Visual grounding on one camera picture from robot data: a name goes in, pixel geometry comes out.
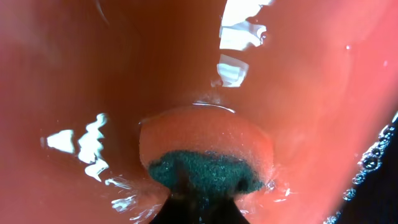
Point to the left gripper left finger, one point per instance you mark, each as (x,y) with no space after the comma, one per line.
(177,209)

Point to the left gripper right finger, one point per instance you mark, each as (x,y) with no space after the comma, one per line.
(221,211)

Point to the dark green sponge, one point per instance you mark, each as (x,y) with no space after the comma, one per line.
(216,152)

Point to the red and black tray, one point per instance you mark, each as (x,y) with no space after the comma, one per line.
(78,78)

